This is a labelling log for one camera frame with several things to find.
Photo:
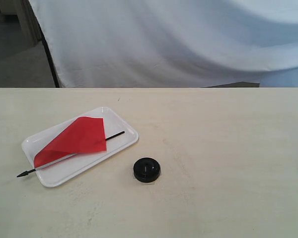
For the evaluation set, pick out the red flag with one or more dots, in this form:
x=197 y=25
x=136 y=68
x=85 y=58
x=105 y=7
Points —
x=84 y=135

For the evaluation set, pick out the black round flag base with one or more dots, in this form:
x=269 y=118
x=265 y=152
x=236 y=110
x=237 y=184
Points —
x=146 y=170

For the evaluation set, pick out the white draped backdrop cloth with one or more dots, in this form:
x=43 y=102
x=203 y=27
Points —
x=171 y=43

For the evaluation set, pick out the white rectangular plastic tray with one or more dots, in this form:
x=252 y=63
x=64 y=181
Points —
x=73 y=165

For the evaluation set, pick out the black backdrop stand pole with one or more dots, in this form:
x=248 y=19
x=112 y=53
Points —
x=49 y=58

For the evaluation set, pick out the wooden furniture in background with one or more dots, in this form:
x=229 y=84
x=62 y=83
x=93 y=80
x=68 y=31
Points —
x=26 y=18

